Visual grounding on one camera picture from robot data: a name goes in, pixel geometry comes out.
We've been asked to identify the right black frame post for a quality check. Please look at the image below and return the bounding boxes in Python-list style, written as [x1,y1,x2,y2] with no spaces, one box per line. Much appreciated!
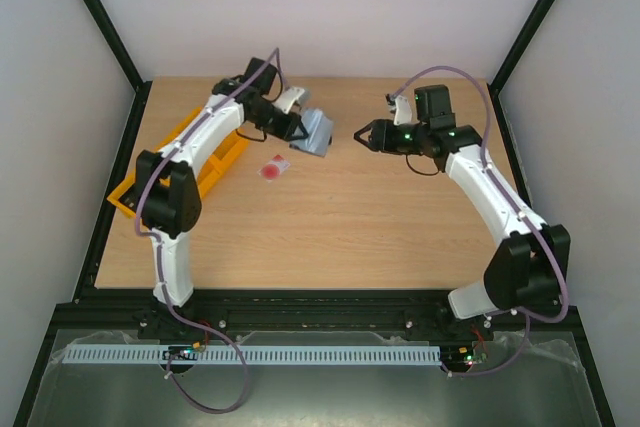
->
[489,0,556,98]

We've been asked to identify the left black frame post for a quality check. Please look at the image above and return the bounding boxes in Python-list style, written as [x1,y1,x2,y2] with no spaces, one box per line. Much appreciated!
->
[82,0,147,93]

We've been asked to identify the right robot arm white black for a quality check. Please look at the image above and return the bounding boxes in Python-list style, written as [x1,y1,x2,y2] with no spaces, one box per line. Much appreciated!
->
[354,85,570,339]

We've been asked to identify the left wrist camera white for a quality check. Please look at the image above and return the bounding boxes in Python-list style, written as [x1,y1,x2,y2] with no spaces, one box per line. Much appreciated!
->
[273,86,310,114]

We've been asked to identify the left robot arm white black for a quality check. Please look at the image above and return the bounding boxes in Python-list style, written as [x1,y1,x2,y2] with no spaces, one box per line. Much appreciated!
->
[134,58,310,308]

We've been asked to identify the black aluminium rail base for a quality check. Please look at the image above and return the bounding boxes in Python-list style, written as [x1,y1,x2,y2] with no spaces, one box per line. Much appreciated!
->
[52,289,581,346]

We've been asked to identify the purple cable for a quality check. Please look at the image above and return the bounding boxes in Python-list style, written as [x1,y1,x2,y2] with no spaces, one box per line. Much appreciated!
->
[133,48,251,413]
[389,65,572,379]

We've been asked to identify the yellow three-compartment bin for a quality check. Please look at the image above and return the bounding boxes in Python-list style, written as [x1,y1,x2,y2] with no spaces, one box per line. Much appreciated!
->
[107,108,249,219]

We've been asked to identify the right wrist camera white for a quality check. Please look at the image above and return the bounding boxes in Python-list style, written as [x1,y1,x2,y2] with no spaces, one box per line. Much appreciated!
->
[386,94,413,126]

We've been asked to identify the red dot card on table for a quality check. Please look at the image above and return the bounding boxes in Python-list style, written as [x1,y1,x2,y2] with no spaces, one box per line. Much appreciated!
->
[258,155,290,182]

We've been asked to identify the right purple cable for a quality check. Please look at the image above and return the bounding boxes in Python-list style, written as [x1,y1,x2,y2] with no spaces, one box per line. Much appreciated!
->
[389,65,572,379]

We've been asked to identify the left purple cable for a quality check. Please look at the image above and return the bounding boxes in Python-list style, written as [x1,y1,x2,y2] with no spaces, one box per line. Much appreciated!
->
[133,48,251,413]

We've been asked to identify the black frame post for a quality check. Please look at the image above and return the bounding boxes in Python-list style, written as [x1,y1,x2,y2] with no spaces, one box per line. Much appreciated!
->
[82,0,147,93]
[489,0,556,98]

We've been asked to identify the white slotted cable duct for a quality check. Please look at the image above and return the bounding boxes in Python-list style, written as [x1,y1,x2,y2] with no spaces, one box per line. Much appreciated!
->
[62,344,441,366]

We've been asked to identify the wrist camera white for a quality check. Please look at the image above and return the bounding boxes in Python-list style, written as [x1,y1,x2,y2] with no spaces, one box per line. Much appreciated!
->
[386,94,413,126]
[273,86,310,114]

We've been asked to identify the dark blue card holder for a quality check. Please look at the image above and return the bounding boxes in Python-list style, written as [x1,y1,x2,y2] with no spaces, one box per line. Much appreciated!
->
[289,108,334,157]

